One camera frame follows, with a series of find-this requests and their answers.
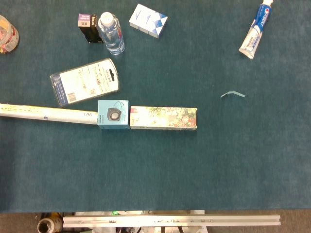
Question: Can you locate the blue white snake puzzle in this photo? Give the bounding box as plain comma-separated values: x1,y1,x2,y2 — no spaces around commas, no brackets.
128,3,169,39

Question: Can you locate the white blister pack card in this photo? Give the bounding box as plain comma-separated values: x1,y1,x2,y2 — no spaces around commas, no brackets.
50,58,121,107

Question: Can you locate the light blue speaker box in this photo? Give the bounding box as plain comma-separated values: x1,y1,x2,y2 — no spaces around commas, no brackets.
97,100,130,130

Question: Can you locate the light blue tape strip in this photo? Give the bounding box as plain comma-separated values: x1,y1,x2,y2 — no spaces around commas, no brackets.
220,91,246,99

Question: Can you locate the brown tape roll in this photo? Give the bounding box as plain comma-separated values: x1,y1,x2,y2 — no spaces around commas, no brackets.
36,217,64,233

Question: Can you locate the teal felt table cloth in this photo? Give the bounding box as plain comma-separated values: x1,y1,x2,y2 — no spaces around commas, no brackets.
0,0,311,215

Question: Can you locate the long floral print box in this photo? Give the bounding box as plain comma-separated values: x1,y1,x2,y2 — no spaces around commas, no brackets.
129,106,198,131

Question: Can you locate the clear water bottle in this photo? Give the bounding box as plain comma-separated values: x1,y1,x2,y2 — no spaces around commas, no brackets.
97,12,126,56

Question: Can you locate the white blue toothpaste tube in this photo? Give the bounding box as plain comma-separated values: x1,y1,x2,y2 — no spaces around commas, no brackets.
239,0,275,60

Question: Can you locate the aluminium profile rail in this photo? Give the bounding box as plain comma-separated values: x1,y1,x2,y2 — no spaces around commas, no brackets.
62,214,282,229

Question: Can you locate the long white roll box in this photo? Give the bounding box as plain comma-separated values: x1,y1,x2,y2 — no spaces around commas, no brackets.
0,103,99,126

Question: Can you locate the black purple small box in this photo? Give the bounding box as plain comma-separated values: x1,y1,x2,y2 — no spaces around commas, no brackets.
78,13,104,44

